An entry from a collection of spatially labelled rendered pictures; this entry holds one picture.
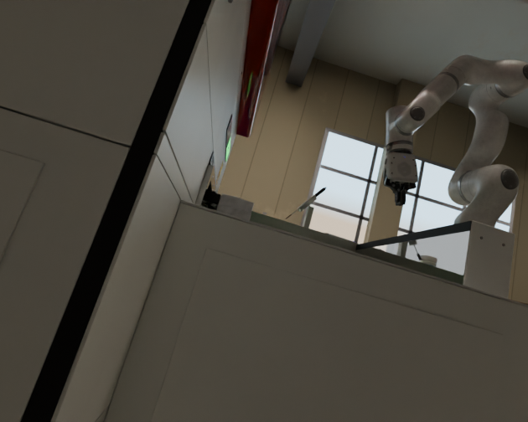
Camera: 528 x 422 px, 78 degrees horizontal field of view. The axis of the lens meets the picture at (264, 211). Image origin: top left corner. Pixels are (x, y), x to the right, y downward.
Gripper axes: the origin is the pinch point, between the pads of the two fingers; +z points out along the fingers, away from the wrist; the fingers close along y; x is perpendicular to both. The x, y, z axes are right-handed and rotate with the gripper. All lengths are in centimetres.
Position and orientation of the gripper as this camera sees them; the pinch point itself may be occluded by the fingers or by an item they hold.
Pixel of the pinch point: (400, 198)
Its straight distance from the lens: 115.2
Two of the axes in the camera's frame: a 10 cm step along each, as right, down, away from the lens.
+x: -1.3, 1.9, 9.7
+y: 9.9, 0.9, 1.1
